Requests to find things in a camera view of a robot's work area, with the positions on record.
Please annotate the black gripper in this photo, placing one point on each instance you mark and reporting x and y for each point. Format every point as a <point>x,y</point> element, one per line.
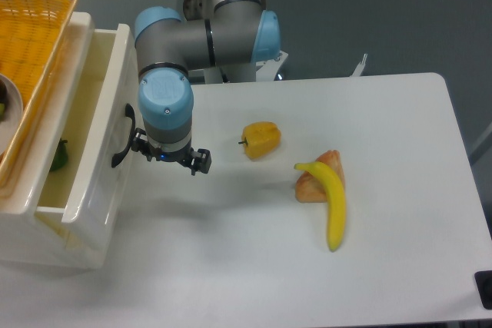
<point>171,147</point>

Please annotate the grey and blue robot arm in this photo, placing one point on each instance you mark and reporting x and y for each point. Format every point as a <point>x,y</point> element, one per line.
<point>168,48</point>

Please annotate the white drawer cabinet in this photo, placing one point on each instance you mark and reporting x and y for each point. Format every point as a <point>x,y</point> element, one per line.
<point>25,238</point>

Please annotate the yellow bell pepper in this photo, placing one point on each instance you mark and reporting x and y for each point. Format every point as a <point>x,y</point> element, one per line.
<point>260,138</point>

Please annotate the green bell pepper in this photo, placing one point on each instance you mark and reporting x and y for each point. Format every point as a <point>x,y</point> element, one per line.
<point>60,158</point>

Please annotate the pink apple slice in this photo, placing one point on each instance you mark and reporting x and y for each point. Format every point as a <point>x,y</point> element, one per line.
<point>308,189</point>

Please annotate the white bowl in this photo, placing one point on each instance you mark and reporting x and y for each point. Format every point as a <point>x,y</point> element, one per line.
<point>12,110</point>

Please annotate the yellow banana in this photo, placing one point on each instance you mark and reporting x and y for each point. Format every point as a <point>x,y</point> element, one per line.
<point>335,197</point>

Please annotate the yellow woven basket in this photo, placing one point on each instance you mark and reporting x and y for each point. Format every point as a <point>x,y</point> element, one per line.
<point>31,34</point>

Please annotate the black corner table clamp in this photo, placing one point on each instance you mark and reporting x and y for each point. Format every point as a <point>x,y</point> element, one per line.
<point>483,281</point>

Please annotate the white metal bracket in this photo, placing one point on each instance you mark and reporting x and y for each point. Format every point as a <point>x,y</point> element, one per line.
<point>359,69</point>

